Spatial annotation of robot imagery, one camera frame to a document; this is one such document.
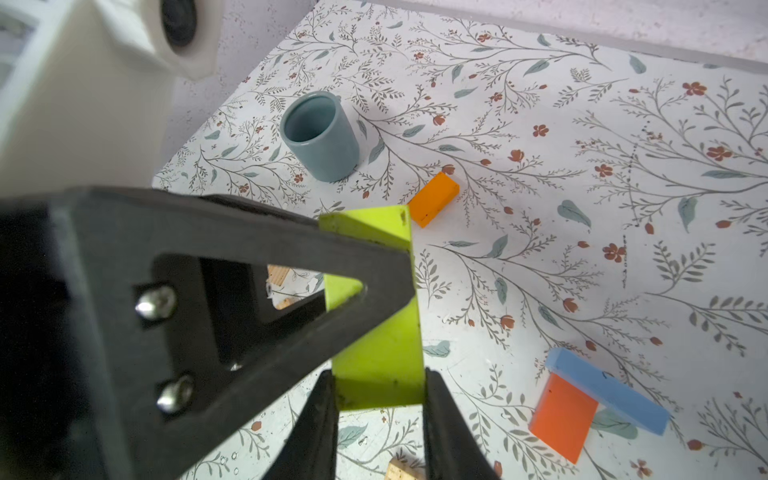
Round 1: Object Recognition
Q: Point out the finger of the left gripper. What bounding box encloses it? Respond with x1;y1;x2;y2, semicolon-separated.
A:
1;187;415;479

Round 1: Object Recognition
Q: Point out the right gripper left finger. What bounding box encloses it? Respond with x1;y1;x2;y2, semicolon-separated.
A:
262;370;339;480

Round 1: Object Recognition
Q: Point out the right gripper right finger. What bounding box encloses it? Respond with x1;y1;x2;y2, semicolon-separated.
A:
422;369;499;480

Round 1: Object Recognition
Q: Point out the lime green wooden block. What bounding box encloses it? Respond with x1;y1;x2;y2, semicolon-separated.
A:
319;206;425;411

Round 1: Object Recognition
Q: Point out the red-orange wooden block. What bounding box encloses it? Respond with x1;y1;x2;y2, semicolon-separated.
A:
529;373;599;464

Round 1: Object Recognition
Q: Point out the blue wooden block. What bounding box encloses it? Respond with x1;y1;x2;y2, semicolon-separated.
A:
545;348;670;436

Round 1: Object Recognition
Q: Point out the small natural wood block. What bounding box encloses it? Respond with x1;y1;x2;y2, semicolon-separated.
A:
384;459;424;480

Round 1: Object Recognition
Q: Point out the natural wood block pair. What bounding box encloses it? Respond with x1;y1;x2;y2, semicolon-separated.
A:
266;265;309;310

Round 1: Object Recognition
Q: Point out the orange wooden block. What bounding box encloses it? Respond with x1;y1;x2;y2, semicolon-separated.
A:
408;173;460;228

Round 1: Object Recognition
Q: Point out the teal ceramic cup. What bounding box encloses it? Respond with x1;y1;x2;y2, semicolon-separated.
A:
280;91;360;183

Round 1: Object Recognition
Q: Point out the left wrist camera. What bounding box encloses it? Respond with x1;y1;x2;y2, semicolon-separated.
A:
1;1;225;197

